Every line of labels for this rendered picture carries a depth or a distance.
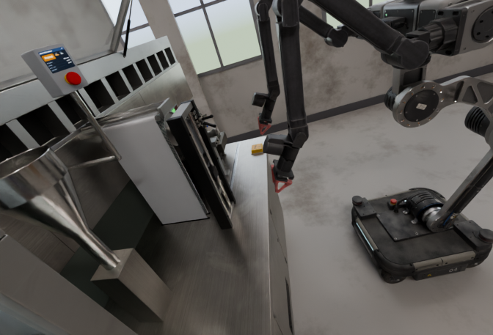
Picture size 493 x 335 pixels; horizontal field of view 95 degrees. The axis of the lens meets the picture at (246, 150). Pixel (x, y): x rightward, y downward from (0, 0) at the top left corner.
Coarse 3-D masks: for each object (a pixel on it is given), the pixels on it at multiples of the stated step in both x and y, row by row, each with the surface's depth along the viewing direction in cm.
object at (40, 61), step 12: (36, 48) 47; (48, 48) 49; (60, 48) 51; (24, 60) 48; (36, 60) 47; (48, 60) 48; (60, 60) 50; (72, 60) 53; (36, 72) 49; (48, 72) 48; (60, 72) 50; (72, 72) 51; (48, 84) 50; (60, 84) 50; (72, 84) 52; (84, 84) 55; (60, 96) 52
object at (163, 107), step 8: (152, 104) 88; (160, 104) 84; (168, 104) 86; (120, 112) 91; (128, 112) 87; (136, 112) 86; (144, 112) 82; (152, 112) 82; (160, 112) 81; (96, 120) 93; (104, 120) 89; (112, 120) 85; (120, 120) 84; (128, 120) 84; (80, 128) 88; (88, 128) 87
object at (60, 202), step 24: (48, 192) 46; (72, 192) 52; (24, 216) 45; (48, 216) 48; (72, 216) 52; (96, 240) 59; (120, 264) 63; (144, 264) 70; (120, 288) 63; (144, 288) 68; (168, 288) 79; (144, 312) 71
